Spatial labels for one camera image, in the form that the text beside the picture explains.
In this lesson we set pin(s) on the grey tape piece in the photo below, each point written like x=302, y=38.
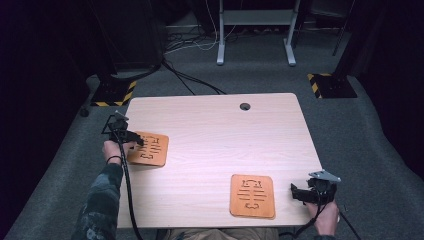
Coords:
x=342, y=208

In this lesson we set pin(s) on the person's right hand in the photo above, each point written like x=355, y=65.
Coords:
x=326, y=218

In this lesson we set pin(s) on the black stand post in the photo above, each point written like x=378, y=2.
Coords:
x=350, y=60

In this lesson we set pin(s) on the white metal stand frame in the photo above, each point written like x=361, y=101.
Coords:
x=256, y=17

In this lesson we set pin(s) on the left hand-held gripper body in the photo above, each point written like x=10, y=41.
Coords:
x=120, y=128

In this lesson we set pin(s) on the thin black pole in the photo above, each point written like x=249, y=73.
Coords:
x=342, y=30

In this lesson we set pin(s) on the small dark round object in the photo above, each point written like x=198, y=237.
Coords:
x=84, y=112

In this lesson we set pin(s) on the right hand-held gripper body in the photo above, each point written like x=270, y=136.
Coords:
x=321, y=191

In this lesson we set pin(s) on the orange leather cut-out mat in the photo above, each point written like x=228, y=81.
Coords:
x=252, y=196
x=153, y=150

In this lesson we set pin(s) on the person's left hand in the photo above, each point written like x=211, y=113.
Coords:
x=115, y=151

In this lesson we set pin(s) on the black wristband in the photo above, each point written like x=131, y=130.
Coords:
x=113, y=158

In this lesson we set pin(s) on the hazard-striped black stand base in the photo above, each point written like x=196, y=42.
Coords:
x=333, y=87
x=110, y=94

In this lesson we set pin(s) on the dark cabinet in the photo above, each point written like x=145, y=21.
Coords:
x=133, y=33

